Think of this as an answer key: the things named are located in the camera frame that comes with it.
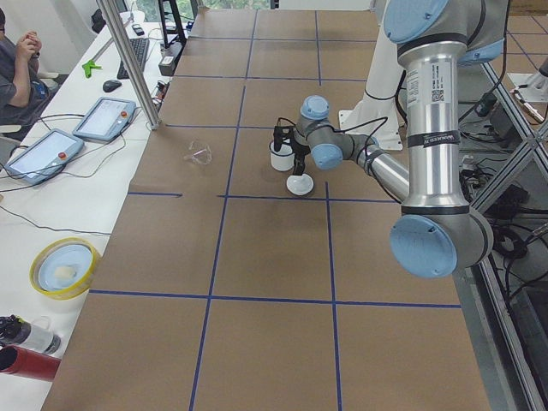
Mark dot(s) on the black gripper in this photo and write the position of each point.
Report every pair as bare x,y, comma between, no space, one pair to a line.
300,151

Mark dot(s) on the white ceramic lid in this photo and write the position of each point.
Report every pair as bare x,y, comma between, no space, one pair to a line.
300,185

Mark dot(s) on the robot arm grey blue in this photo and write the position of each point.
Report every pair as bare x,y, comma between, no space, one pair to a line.
439,232
330,147

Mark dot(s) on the white enamel mug blue rim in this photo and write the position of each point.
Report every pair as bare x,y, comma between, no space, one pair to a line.
282,160

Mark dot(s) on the far teach pendant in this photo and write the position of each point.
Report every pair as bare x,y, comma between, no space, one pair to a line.
106,119

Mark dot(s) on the teach pendant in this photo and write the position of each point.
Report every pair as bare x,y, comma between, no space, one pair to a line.
45,158
106,119

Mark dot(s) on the black computer mouse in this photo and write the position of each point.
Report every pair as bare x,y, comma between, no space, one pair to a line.
111,85

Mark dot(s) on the green plastic tool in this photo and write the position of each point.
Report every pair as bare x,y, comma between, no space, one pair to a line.
88,68

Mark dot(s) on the yellow round container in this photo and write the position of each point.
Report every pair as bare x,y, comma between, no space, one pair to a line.
64,269

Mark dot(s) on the near teach pendant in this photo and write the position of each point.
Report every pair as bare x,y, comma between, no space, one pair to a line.
45,158

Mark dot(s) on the seated person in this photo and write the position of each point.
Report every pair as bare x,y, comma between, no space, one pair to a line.
24,96

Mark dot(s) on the clear water bottle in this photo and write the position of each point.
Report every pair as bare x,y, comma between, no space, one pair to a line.
17,331

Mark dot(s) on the red bottle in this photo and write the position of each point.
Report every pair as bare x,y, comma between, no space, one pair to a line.
26,363

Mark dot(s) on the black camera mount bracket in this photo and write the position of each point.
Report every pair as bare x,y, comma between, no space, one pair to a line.
283,136

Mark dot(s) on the aluminium frame post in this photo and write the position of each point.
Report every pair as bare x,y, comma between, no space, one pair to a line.
123,46

